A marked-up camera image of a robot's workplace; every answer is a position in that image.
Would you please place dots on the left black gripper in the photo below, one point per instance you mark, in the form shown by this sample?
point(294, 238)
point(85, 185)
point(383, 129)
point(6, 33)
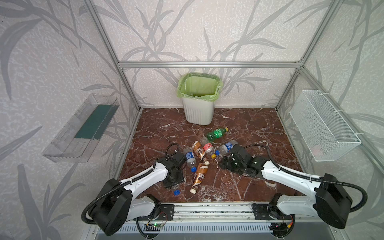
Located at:
point(173, 180)

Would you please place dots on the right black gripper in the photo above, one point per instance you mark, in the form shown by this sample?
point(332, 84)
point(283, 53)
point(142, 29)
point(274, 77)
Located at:
point(229, 162)

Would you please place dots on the brown coffee bottle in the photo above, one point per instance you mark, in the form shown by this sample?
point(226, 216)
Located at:
point(199, 177)
point(200, 152)

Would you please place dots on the clear bottle red label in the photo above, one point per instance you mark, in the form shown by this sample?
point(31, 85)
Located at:
point(207, 146)

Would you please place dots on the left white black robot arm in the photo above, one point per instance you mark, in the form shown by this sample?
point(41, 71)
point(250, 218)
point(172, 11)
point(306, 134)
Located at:
point(118, 201)

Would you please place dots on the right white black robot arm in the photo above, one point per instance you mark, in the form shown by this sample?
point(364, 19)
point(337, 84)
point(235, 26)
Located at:
point(322, 197)

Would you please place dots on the white ribbed trash bin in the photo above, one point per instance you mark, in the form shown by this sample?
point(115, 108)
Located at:
point(198, 111)

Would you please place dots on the green plastic bin liner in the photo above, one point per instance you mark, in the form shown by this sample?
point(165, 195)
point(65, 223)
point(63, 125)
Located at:
point(199, 86)

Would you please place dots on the green soda bottle yellow cap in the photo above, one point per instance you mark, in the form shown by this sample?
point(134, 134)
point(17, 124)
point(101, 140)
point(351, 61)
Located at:
point(216, 134)

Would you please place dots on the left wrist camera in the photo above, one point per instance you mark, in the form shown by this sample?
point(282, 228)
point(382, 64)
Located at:
point(176, 160)

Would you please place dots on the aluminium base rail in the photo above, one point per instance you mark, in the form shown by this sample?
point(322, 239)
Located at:
point(220, 212)

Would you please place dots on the white wire mesh basket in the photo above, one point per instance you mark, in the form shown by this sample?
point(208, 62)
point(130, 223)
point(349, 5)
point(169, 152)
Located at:
point(325, 131)

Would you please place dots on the aluminium frame crossbar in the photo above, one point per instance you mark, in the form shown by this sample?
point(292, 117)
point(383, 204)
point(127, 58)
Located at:
point(200, 64)

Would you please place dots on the clear acrylic wall shelf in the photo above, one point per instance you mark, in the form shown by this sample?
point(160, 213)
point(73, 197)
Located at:
point(77, 140)

